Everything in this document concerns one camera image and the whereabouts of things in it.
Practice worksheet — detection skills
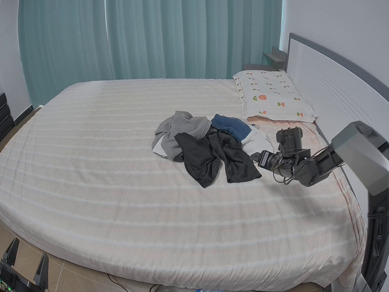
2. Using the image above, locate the white printed pillow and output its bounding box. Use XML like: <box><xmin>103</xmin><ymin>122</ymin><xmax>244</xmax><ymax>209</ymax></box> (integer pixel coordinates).
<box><xmin>233</xmin><ymin>70</ymin><xmax>317</xmax><ymax>123</ymax></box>

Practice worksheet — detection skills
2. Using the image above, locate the bed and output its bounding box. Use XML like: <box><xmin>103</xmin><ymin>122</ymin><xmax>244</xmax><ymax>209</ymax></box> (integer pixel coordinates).
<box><xmin>0</xmin><ymin>32</ymin><xmax>389</xmax><ymax>290</ymax></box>

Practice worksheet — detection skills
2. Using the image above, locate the pile of clothes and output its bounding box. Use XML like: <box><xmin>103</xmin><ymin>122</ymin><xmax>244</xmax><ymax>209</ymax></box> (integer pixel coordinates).
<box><xmin>151</xmin><ymin>110</ymin><xmax>274</xmax><ymax>189</ymax></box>

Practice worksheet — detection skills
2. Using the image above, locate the black cable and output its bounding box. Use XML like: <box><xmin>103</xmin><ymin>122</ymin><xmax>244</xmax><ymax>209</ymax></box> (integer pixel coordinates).
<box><xmin>106</xmin><ymin>273</ymin><xmax>171</xmax><ymax>292</ymax></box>
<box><xmin>271</xmin><ymin>162</ymin><xmax>302</xmax><ymax>185</ymax></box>

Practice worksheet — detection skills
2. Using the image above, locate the black chest of drawers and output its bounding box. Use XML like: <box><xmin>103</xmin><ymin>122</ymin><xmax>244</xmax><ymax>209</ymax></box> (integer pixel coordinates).
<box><xmin>0</xmin><ymin>92</ymin><xmax>16</xmax><ymax>142</ymax></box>

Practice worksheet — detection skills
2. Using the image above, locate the blue-green curtain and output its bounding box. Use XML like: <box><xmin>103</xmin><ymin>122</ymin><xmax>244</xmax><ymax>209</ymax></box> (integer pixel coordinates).
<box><xmin>18</xmin><ymin>0</ymin><xmax>115</xmax><ymax>106</ymax></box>
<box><xmin>105</xmin><ymin>0</ymin><xmax>285</xmax><ymax>80</ymax></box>

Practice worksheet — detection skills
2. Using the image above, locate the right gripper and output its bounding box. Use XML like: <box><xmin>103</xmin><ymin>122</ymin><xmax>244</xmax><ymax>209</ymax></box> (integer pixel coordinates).
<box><xmin>258</xmin><ymin>150</ymin><xmax>283</xmax><ymax>171</ymax></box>

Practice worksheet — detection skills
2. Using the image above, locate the grey bedside table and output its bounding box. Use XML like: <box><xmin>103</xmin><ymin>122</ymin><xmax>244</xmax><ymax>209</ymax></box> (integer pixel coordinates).
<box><xmin>243</xmin><ymin>46</ymin><xmax>288</xmax><ymax>72</ymax></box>

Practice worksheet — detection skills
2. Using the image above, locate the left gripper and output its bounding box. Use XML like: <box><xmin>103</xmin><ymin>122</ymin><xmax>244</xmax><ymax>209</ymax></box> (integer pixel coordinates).
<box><xmin>0</xmin><ymin>237</ymin><xmax>49</xmax><ymax>292</ymax></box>

